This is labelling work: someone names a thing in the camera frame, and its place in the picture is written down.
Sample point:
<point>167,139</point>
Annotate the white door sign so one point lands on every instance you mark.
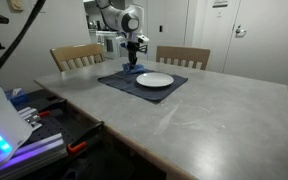
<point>220,4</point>

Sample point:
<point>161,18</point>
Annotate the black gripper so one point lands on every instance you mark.
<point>135,48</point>

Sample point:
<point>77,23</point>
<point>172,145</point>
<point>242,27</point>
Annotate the dark blue cloth placemat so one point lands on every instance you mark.
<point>150,95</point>

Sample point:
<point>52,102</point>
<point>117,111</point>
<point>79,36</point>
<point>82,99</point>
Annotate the small black wall switch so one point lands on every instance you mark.
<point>160,29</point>

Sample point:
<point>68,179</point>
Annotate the black coffee maker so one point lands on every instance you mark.
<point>98,26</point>

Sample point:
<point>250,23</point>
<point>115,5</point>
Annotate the blue towel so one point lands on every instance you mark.
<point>134,70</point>

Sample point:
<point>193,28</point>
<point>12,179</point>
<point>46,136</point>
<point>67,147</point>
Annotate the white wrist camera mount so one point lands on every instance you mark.
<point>143,38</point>

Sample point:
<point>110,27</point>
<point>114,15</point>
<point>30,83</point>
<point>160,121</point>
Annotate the light wooden slat-back chair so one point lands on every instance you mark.
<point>77,51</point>
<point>184,52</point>

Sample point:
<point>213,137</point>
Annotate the beige wall thermostat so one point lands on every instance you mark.
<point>17,4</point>

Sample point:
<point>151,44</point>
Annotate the white kitchen stove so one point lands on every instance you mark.
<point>109,46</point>

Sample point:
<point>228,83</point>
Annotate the white round plate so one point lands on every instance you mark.
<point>155,80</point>

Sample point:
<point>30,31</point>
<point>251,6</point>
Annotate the grey kitchen base cabinet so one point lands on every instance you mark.
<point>122,53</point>

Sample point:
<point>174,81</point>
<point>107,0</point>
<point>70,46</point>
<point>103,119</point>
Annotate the blue tissue box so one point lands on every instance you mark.
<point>17,99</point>

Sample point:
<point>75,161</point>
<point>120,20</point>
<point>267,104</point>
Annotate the black perforated breadboard plate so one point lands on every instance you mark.
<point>60,128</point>

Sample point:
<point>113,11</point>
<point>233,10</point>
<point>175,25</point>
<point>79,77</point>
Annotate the stacked aluminium extrusion blocks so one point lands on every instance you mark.
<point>29,115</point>

